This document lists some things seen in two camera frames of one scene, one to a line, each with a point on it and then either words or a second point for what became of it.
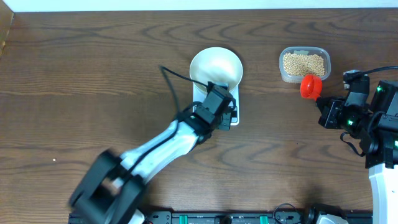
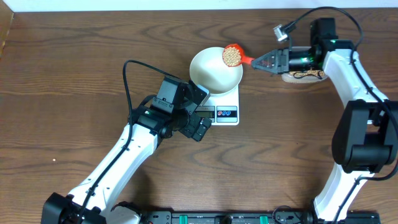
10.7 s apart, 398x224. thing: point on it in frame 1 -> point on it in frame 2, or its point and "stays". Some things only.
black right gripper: [329, 112] -> [280, 60]
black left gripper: [225, 124] -> [194, 120]
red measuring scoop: [311, 86] -> [234, 55]
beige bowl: [216, 65] stays
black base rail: [254, 217] stays
